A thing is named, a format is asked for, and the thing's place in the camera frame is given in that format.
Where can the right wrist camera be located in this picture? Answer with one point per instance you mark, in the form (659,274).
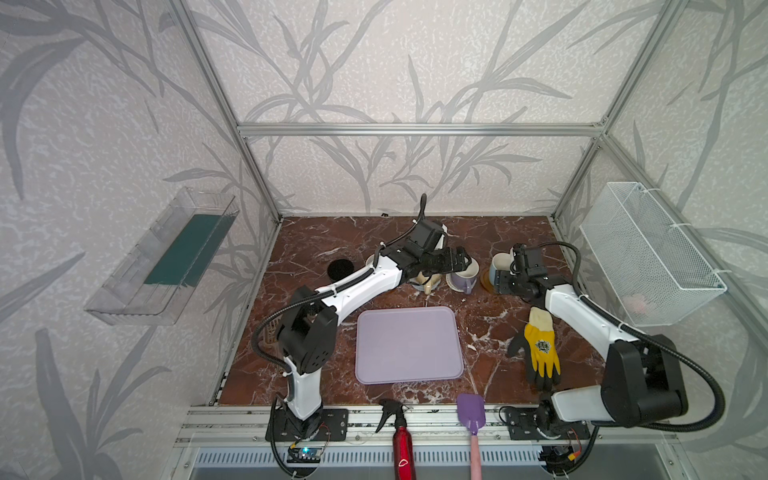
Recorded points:
(527,261)

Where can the yellow black work glove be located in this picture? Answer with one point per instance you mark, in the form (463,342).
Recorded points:
(537,341)

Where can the clear wall shelf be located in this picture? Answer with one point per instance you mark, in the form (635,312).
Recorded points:
(155,281)

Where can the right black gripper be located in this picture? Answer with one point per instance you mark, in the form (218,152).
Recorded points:
(508,282)

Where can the white blue mug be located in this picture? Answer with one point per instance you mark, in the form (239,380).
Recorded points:
(501,262)

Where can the white wire basket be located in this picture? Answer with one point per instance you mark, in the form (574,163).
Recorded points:
(642,250)

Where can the pink item in basket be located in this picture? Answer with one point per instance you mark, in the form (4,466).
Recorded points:
(636,304)

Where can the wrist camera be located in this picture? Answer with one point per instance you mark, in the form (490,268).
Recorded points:
(425,237)
(527,261)

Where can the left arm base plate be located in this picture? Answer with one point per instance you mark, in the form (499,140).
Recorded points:
(325,425)

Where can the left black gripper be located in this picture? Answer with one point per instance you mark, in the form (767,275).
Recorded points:
(453,260)

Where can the lilac plastic tray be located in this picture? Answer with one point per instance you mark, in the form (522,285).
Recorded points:
(405,345)

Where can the purple pink-handled scoop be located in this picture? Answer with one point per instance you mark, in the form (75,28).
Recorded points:
(471,414)

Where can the right brown wooden coaster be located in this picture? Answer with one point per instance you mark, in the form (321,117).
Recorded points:
(486,282)

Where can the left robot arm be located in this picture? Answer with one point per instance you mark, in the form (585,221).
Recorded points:
(301,337)

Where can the green-lit circuit board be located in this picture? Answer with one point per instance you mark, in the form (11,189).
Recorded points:
(304,455)

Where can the black cup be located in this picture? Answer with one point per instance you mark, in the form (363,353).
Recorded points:
(339,269)

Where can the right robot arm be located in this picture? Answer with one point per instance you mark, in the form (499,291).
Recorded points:
(642,384)

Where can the white grey-handled mug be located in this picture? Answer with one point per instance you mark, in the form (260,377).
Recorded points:
(464,281)

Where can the beige ceramic mug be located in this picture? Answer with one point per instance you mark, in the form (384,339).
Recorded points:
(426,284)

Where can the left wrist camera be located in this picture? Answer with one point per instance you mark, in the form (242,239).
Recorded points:
(425,237)

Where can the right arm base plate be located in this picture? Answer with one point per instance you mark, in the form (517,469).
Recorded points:
(519,423)

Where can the red spray bottle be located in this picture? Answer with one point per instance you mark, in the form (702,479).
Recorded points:
(403,454)

